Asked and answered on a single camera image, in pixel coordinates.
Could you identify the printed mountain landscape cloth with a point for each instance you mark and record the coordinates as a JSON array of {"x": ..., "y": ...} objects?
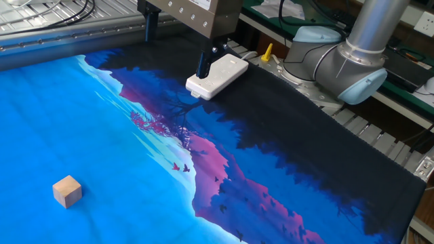
[{"x": 135, "y": 152}]

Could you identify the small wooden block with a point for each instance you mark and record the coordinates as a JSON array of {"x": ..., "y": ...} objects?
[{"x": 67, "y": 191}]

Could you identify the white wall socket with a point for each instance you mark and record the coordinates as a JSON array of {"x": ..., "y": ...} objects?
[{"x": 425, "y": 24}]

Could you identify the black flat device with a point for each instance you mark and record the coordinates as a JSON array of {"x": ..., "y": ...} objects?
[{"x": 407, "y": 72}]

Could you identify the silver corner bracket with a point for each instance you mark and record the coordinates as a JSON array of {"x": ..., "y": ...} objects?
[{"x": 425, "y": 167}]

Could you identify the yellow plastic clip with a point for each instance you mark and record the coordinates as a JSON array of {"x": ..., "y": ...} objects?
[{"x": 268, "y": 53}]

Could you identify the grey metal gripper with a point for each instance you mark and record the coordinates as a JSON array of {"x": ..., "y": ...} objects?
[{"x": 190, "y": 13}]

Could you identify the white power strip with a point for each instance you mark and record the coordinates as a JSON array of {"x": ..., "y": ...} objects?
[{"x": 217, "y": 77}]

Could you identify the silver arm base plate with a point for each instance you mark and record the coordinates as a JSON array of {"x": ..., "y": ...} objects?
[{"x": 315, "y": 95}]

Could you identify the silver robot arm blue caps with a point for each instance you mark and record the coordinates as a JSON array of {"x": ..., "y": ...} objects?
[{"x": 366, "y": 30}]

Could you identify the white paper sheet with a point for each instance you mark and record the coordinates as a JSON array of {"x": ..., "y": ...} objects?
[{"x": 278, "y": 8}]

